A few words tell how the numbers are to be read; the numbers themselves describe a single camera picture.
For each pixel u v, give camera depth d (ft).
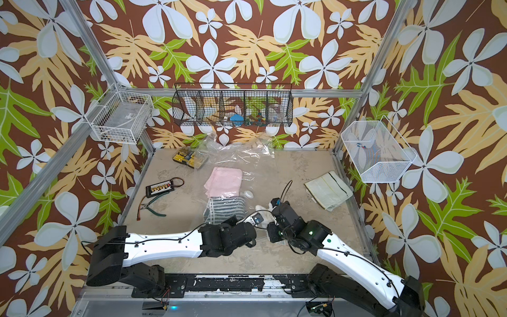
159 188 3.32
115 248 1.55
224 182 3.33
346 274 1.55
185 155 3.73
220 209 2.97
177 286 2.43
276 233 2.17
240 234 1.83
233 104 3.18
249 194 3.14
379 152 2.69
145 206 3.14
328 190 3.26
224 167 3.57
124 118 2.80
